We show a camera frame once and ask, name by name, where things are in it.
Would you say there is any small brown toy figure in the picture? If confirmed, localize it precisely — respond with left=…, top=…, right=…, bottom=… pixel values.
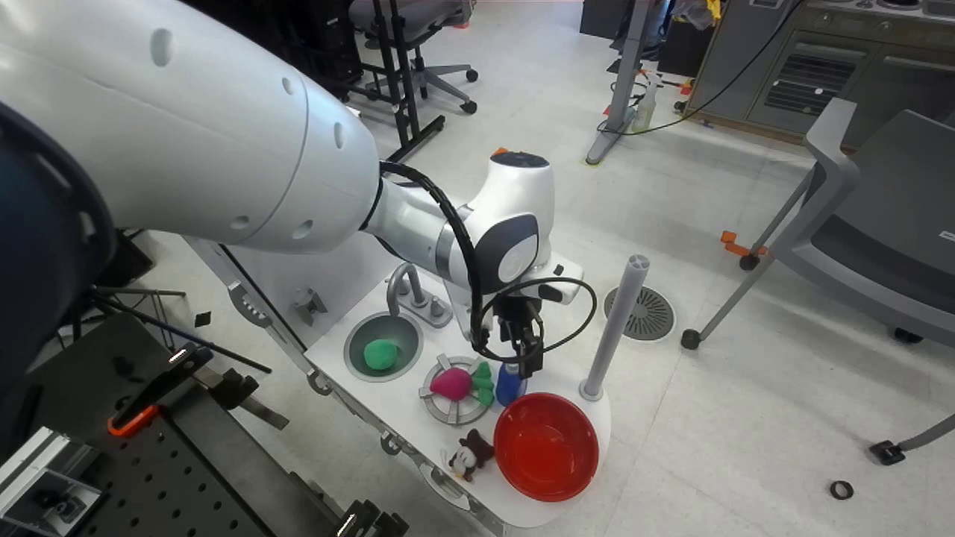
left=448, top=429, right=496, bottom=482

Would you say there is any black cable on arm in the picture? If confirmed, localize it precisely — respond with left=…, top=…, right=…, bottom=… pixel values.
left=380, top=158, right=604, bottom=364

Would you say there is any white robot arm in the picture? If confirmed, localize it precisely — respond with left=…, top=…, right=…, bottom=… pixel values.
left=0, top=0, right=556, bottom=388

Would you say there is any round toy sink basin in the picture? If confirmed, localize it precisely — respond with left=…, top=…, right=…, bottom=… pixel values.
left=344, top=314, right=420, bottom=380

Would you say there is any grey office chair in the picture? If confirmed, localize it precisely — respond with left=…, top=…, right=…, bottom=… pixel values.
left=681, top=55, right=955, bottom=349

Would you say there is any pink toy fruit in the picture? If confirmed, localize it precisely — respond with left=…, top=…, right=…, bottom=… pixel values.
left=430, top=367, right=472, bottom=404

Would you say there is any green toy in sink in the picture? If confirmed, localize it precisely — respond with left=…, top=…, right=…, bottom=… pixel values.
left=360, top=337, right=405, bottom=374

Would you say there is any red bowl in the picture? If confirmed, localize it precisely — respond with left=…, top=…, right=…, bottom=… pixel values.
left=493, top=394, right=599, bottom=504

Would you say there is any blue bottle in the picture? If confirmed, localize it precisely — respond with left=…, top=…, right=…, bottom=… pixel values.
left=496, top=364, right=522, bottom=407

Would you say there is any white toy kitchen counter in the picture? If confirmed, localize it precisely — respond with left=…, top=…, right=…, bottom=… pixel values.
left=198, top=238, right=611, bottom=529

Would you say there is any grey metal cabinet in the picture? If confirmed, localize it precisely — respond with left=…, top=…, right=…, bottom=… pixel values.
left=687, top=0, right=955, bottom=138

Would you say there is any grey upright pole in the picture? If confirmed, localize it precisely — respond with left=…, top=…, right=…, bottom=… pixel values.
left=578, top=255, right=650, bottom=404

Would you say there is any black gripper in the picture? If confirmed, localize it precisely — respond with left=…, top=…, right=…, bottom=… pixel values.
left=496, top=295, right=544, bottom=380

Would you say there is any grey toy faucet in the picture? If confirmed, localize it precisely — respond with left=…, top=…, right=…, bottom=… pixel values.
left=384, top=262, right=450, bottom=329

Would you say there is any orange handled clamp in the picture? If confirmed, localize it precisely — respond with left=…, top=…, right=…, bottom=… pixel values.
left=104, top=347, right=213, bottom=440

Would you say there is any round floor drain cover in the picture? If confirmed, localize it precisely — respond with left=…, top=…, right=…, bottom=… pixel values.
left=624, top=286, right=675, bottom=340

